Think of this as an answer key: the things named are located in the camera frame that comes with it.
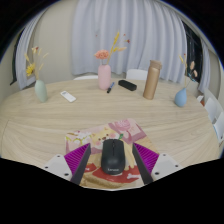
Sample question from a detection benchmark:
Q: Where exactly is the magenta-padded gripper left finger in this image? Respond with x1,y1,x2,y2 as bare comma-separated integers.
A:
41,143,92,186

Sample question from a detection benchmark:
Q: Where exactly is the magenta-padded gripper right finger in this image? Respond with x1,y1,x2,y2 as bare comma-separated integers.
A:
131,142,184,186

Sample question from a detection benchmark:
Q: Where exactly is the black computer mouse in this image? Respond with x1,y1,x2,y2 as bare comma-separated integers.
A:
100,138,126,176

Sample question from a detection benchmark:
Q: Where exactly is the cartoon print mouse pad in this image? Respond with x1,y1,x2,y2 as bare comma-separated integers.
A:
64,118,158,190

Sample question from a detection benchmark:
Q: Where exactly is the white remote control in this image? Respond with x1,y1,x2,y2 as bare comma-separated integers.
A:
60,90,77,103

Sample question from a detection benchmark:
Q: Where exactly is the blue vase with dried flowers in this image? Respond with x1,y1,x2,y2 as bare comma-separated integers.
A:
174,53,199,108

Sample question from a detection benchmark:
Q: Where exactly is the black oblong case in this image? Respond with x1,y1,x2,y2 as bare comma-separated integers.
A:
117,79,138,92

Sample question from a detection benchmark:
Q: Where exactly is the green vase with dried flowers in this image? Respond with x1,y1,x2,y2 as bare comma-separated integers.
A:
24,45,50,103

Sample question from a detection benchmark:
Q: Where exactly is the brown insulated bottle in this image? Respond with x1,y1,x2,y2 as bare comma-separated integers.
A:
142,59,163,101

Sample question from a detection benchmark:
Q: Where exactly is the dark marker pen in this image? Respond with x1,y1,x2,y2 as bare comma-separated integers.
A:
106,81,116,94

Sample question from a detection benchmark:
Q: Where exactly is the white chair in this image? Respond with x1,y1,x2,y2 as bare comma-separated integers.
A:
73,74,99,81
203,96,220,124
213,111,224,144
125,68,149,82

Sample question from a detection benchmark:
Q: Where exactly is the pink vase with dried flowers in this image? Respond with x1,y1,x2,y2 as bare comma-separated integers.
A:
94,31,131,91

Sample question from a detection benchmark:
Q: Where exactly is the dark window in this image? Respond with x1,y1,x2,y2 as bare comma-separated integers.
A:
181,21,204,83
9,29,26,86

